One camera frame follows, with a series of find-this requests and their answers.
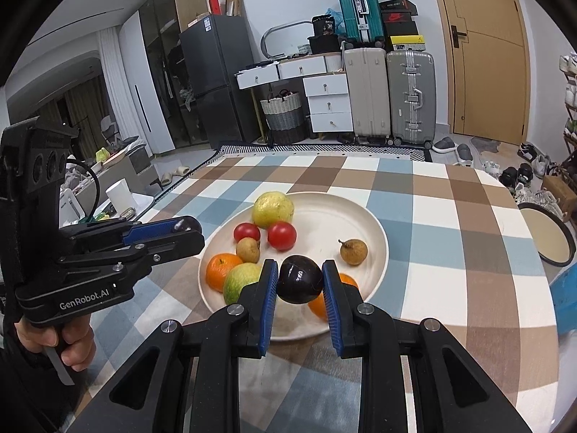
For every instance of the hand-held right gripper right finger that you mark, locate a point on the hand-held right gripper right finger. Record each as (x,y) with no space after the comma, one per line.
(331,306)

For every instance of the beige slippers pair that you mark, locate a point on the beige slippers pair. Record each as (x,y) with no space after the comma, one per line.
(173,173)

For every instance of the red tomato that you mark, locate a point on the red tomato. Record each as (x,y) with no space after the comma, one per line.
(281,236)
(246,232)

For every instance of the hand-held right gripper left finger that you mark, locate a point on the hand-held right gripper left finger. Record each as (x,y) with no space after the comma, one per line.
(268,297)

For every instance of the wooden shoe rack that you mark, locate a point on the wooden shoe rack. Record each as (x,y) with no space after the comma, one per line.
(569,137)

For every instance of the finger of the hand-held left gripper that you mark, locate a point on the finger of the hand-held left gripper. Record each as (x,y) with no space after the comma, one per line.
(153,228)
(176,246)

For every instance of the cardboard box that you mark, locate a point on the cardboard box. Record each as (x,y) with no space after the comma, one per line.
(558,191)

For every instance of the dark purple plum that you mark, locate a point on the dark purple plum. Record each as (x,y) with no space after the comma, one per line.
(300,284)

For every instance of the black red shoe box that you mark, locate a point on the black red shoe box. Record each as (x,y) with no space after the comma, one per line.
(399,17)

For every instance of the dark grey fridge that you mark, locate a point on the dark grey fridge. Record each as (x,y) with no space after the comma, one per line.
(216,81)

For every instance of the blue plastic bin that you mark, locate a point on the blue plastic bin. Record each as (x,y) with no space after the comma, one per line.
(565,300)

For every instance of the grey floor cloth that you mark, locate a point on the grey floor cloth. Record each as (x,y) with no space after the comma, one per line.
(484,144)

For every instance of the black printed bag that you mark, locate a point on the black printed bag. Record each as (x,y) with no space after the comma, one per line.
(323,27)

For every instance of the black storage box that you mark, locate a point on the black storage box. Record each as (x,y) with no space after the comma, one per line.
(324,45)

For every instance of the grey suitcase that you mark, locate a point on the grey suitcase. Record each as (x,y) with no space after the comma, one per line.
(411,97)

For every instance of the round cream stool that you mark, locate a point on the round cream stool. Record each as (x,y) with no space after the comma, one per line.
(547,234)

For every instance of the person's left hand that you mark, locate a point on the person's left hand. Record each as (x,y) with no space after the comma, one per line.
(79,343)

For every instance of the tall wardrobe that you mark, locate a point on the tall wardrobe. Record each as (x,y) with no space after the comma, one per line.
(153,67)

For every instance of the plain black shoe box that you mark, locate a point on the plain black shoe box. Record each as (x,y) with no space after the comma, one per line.
(403,29)

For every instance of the shoe rack with shoes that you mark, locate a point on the shoe rack with shoes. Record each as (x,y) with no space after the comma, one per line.
(571,65)

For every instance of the small brown fruit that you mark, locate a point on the small brown fruit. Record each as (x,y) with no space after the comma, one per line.
(248,250)
(353,252)

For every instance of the teal suitcase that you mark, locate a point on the teal suitcase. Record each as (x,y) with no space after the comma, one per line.
(360,9)

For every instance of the wooden door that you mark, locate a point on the wooden door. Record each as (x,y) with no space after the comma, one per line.
(487,54)

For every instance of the blue plastic bag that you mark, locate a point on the blue plastic bag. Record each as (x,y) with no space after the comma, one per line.
(336,13)

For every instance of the beige suitcase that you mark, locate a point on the beige suitcase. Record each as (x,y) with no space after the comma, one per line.
(367,94)

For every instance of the yellow-green round fruit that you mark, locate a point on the yellow-green round fruit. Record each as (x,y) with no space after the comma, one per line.
(272,209)

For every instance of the black orange shoe box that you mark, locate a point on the black orange shoe box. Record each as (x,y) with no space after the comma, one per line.
(399,5)

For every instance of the grey slipper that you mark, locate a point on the grey slipper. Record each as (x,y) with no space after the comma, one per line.
(444,144)
(464,154)

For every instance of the white round plate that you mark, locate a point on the white round plate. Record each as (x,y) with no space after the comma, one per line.
(333,216)

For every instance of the checked tablecloth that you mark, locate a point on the checked tablecloth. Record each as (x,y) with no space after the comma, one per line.
(428,243)

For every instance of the woven laundry basket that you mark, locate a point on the woven laundry basket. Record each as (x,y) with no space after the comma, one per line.
(284,117)

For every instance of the curved metal hoop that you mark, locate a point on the curved metal hoop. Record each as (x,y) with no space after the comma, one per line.
(270,31)

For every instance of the white cylinder container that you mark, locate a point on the white cylinder container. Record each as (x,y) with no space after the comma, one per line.
(119,196)

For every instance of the small orange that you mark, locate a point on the small orange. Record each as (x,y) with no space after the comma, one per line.
(317,309)
(221,270)

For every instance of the loose shoes pile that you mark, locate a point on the loose shoes pile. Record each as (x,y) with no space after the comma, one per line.
(525,173)

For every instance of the white drawer cabinet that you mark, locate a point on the white drawer cabinet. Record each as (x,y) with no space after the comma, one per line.
(327,99)

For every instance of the large green citrus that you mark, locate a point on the large green citrus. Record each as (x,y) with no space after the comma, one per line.
(239,282)

